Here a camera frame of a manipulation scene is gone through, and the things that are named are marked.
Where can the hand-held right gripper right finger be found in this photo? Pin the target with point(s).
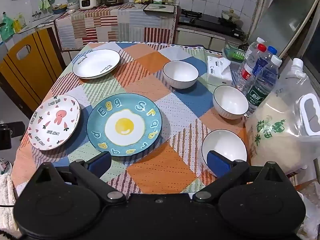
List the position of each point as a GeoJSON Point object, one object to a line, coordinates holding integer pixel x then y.
{"type": "Point", "coordinates": [218, 162]}

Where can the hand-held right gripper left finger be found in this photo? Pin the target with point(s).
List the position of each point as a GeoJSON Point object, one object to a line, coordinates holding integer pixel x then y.
{"type": "Point", "coordinates": [101, 162]}

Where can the white dark-rimmed bowl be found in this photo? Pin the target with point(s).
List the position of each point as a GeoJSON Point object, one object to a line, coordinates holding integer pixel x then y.
{"type": "Point", "coordinates": [180, 71]}
{"type": "Point", "coordinates": [230, 100]}
{"type": "Point", "coordinates": [225, 142]}

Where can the blue fried egg plate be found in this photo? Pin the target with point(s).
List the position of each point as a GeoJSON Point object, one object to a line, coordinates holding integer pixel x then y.
{"type": "Point", "coordinates": [125, 125]}

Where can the white rabbit print plate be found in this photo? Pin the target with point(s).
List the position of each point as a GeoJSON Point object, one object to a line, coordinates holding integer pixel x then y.
{"type": "Point", "coordinates": [50, 130]}

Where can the white dark-rimmed plate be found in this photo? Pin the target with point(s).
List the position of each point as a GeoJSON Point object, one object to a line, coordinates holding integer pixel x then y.
{"type": "Point", "coordinates": [96, 63]}

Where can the white sneaker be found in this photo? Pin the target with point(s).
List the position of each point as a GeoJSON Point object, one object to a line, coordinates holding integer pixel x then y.
{"type": "Point", "coordinates": [5, 166]}

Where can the patchwork tablecloth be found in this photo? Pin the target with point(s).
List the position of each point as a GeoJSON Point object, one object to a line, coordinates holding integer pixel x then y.
{"type": "Point", "coordinates": [155, 165]}

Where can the clear plastic rice bag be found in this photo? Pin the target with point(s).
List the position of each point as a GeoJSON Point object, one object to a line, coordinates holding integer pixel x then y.
{"type": "Point", "coordinates": [275, 135]}

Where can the yellow wooden chair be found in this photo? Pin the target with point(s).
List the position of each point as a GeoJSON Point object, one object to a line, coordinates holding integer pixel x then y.
{"type": "Point", "coordinates": [25, 72]}

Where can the white towel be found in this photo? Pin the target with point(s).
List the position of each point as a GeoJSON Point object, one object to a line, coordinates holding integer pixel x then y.
{"type": "Point", "coordinates": [7, 205]}

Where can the green label water bottle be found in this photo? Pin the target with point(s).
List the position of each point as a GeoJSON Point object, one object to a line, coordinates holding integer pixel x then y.
{"type": "Point", "coordinates": [260, 92]}

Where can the white tissue pack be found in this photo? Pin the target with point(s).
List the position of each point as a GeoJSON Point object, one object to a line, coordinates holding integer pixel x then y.
{"type": "Point", "coordinates": [217, 76]}

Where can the red cap water bottle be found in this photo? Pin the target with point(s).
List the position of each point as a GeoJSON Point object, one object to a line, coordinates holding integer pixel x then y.
{"type": "Point", "coordinates": [246, 73]}

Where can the blue cap water bottle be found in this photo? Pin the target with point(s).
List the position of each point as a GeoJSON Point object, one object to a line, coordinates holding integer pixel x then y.
{"type": "Point", "coordinates": [261, 63]}

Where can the green plastic bag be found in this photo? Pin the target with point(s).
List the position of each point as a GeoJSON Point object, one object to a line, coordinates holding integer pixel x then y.
{"type": "Point", "coordinates": [6, 27]}

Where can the green plastic basket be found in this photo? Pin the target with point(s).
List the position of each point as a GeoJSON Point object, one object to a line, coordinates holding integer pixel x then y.
{"type": "Point", "coordinates": [232, 52]}

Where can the yellow bottle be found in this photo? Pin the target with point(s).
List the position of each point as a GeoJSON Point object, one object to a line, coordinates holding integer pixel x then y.
{"type": "Point", "coordinates": [18, 23]}

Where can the clear white cap water bottle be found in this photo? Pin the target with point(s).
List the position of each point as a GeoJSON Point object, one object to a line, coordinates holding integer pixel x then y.
{"type": "Point", "coordinates": [251, 52]}

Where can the striped patchwork cabinet cloth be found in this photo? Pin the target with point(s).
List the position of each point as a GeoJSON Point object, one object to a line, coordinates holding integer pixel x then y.
{"type": "Point", "coordinates": [112, 27]}

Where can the blue bowl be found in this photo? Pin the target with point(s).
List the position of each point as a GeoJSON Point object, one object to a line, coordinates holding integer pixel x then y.
{"type": "Point", "coordinates": [59, 10]}

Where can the green hanging cloth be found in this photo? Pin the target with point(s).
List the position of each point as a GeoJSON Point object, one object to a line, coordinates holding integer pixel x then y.
{"type": "Point", "coordinates": [45, 3]}

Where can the black gas stove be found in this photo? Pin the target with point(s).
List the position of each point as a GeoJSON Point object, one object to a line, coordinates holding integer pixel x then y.
{"type": "Point", "coordinates": [210, 23]}

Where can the pale lidded pot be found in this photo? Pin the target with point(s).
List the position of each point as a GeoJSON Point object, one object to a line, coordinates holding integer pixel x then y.
{"type": "Point", "coordinates": [231, 16]}

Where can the white enamel pot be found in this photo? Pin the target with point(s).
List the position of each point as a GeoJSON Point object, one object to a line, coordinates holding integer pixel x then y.
{"type": "Point", "coordinates": [73, 3]}

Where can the grey refrigerator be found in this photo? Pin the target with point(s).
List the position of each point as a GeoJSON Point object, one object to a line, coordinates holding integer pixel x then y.
{"type": "Point", "coordinates": [285, 20]}

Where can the white rice cooker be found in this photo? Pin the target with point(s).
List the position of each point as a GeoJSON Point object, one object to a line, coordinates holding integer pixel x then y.
{"type": "Point", "coordinates": [88, 1]}

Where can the black cutting board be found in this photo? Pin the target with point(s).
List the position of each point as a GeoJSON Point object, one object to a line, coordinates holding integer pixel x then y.
{"type": "Point", "coordinates": [160, 9]}

